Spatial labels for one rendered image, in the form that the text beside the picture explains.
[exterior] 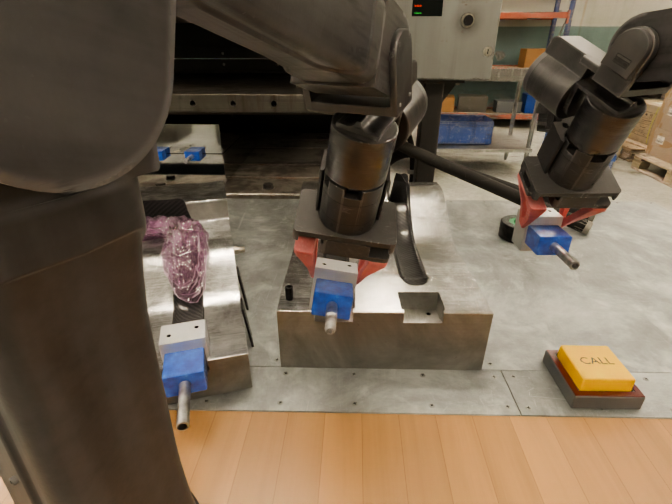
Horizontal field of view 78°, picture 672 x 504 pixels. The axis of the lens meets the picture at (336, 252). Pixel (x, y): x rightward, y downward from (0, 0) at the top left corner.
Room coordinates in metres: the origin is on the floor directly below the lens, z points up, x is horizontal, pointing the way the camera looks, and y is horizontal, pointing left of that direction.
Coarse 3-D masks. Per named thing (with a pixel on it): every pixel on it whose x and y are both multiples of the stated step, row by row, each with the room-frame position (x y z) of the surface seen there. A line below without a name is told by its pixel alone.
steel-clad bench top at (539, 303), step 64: (256, 256) 0.71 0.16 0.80; (512, 256) 0.71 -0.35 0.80; (576, 256) 0.71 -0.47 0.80; (640, 256) 0.71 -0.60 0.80; (256, 320) 0.51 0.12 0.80; (512, 320) 0.51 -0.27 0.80; (576, 320) 0.51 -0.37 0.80; (640, 320) 0.51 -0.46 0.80; (256, 384) 0.38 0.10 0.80; (320, 384) 0.38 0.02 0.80; (384, 384) 0.38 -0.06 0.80; (448, 384) 0.38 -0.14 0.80; (512, 384) 0.38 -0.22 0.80; (640, 384) 0.38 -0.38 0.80
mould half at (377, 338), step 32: (416, 192) 0.71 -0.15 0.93; (416, 224) 0.65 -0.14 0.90; (448, 224) 0.64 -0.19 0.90; (320, 256) 0.56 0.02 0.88; (448, 256) 0.56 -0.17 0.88; (384, 288) 0.46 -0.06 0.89; (416, 288) 0.46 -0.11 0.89; (448, 288) 0.46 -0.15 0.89; (288, 320) 0.41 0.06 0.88; (384, 320) 0.40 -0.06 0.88; (448, 320) 0.40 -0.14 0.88; (480, 320) 0.40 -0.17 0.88; (288, 352) 0.41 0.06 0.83; (320, 352) 0.41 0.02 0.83; (352, 352) 0.41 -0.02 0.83; (384, 352) 0.40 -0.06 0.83; (416, 352) 0.40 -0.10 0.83; (448, 352) 0.40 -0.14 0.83; (480, 352) 0.40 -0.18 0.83
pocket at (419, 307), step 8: (400, 296) 0.45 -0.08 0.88; (408, 296) 0.45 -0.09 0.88; (416, 296) 0.45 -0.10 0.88; (424, 296) 0.45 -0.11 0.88; (432, 296) 0.45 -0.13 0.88; (400, 304) 0.45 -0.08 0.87; (408, 304) 0.45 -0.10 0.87; (416, 304) 0.45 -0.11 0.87; (424, 304) 0.45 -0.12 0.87; (432, 304) 0.45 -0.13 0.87; (440, 304) 0.43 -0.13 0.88; (408, 312) 0.44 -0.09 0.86; (416, 312) 0.44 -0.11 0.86; (424, 312) 0.44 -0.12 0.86; (432, 312) 0.44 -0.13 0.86; (440, 312) 0.43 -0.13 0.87; (408, 320) 0.41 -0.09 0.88; (416, 320) 0.41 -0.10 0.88; (424, 320) 0.41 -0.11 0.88; (432, 320) 0.41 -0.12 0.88; (440, 320) 0.41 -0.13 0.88
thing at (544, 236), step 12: (540, 216) 0.53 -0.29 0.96; (552, 216) 0.53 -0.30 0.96; (516, 228) 0.56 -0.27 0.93; (528, 228) 0.53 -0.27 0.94; (540, 228) 0.52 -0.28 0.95; (552, 228) 0.52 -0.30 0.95; (516, 240) 0.55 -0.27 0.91; (528, 240) 0.52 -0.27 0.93; (540, 240) 0.49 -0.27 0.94; (552, 240) 0.49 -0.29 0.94; (564, 240) 0.49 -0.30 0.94; (540, 252) 0.49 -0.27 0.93; (552, 252) 0.49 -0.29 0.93; (564, 252) 0.46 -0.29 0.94; (576, 264) 0.44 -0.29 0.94
